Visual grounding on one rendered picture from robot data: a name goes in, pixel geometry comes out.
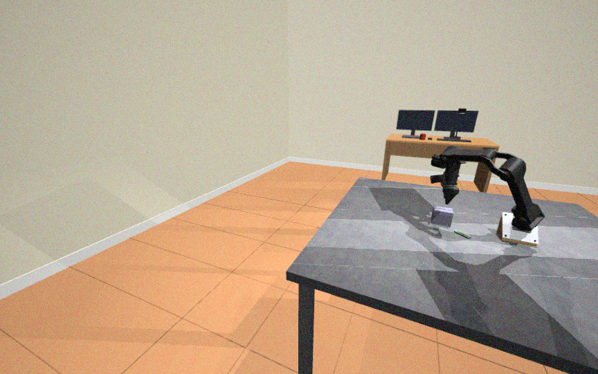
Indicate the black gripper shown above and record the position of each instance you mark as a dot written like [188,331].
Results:
[449,190]

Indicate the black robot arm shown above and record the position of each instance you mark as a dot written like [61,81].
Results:
[526,214]

